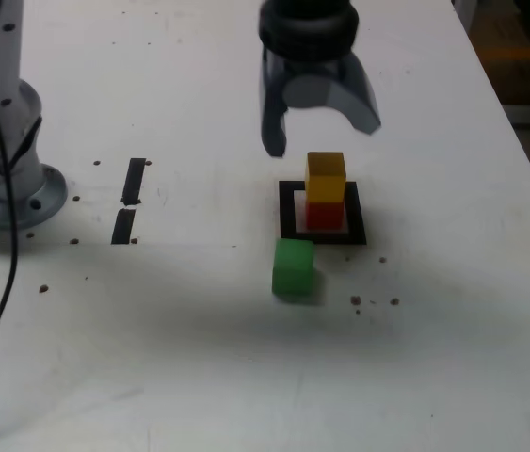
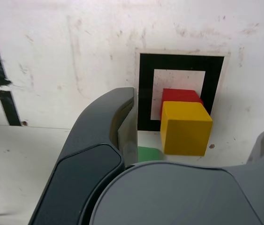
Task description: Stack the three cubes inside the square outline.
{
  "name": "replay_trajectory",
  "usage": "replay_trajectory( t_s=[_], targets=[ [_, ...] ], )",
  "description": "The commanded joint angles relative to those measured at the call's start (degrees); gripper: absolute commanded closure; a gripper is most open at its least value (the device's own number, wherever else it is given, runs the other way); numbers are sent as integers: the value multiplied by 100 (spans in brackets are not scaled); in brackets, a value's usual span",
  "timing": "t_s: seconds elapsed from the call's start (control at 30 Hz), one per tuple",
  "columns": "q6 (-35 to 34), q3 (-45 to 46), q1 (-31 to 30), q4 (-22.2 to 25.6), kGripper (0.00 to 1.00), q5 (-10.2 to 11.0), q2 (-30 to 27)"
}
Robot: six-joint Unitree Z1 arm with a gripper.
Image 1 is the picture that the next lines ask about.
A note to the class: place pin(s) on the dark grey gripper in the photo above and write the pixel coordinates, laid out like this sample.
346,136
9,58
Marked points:
316,67

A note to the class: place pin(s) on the yellow cube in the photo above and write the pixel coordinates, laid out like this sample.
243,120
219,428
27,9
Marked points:
326,181

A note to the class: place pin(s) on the red cube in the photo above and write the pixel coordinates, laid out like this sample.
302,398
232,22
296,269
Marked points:
323,216

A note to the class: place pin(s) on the green cube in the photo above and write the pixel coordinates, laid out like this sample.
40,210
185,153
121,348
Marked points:
293,270

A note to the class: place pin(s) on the black tape square outline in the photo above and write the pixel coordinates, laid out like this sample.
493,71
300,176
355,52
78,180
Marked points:
288,212

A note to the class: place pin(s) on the black tape strip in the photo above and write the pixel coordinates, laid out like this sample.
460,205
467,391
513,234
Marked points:
132,183

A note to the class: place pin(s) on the brown wooden furniture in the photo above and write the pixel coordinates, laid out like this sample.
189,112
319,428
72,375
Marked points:
528,47

